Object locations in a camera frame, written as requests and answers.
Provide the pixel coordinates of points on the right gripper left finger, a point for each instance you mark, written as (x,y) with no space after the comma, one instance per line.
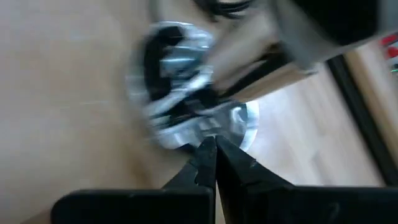
(174,205)

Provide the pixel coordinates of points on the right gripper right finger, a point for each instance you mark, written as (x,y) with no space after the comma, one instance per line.
(280,205)

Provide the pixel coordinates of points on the chrome lamp socket base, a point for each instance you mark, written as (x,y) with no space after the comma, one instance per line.
(186,124)

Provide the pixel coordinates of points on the black aluminium table frame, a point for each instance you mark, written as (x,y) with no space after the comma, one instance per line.
(360,118)

